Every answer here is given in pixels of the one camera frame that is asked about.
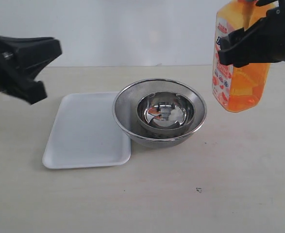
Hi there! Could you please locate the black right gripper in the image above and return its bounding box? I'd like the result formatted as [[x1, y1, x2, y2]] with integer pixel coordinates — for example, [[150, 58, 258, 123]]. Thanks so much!
[[218, 0, 285, 67]]

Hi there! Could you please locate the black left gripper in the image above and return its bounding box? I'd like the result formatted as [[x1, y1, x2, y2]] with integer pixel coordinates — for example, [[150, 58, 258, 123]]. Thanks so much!
[[0, 36, 62, 105]]

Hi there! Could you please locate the orange soap pump bottle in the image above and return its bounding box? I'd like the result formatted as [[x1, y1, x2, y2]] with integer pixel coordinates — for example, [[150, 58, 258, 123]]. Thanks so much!
[[212, 0, 275, 113]]

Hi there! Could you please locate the small shiny steel bowl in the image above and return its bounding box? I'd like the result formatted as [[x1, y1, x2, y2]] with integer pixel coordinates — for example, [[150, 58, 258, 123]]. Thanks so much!
[[136, 91, 195, 134]]

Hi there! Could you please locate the white rectangular plastic tray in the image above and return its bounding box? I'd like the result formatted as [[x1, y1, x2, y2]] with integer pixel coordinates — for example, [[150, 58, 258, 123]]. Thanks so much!
[[42, 92, 132, 169]]

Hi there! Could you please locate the large steel mesh colander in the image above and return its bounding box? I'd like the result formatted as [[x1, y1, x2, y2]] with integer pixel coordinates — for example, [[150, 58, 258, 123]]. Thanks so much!
[[112, 78, 207, 149]]

